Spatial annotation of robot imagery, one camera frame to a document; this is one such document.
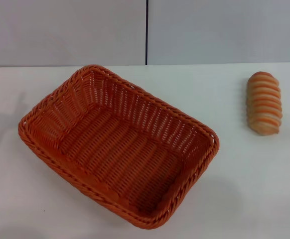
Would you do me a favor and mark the orange woven plastic basket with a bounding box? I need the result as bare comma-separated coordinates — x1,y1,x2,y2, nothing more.
17,64,220,230

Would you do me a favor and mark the striped toy bread loaf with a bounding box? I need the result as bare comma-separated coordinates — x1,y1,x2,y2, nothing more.
244,71,283,137

